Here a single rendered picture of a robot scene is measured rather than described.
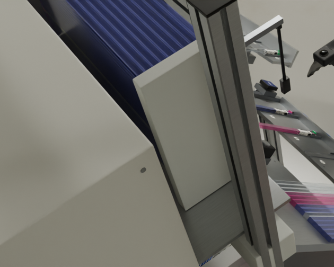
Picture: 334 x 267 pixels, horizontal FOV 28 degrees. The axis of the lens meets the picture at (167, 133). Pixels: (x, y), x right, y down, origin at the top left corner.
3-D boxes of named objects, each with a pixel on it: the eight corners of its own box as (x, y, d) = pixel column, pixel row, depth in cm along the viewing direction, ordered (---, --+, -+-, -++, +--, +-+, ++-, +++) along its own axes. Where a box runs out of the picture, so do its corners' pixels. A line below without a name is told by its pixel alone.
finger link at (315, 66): (318, 76, 196) (341, 63, 188) (305, 77, 192) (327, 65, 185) (315, 66, 196) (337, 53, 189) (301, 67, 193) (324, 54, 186)
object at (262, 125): (310, 134, 200) (313, 130, 199) (313, 136, 199) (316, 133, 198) (195, 115, 165) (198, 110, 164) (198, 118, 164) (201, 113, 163)
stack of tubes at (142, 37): (105, 15, 153) (67, -86, 132) (238, 148, 121) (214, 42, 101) (59, 43, 150) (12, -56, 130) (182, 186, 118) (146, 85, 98)
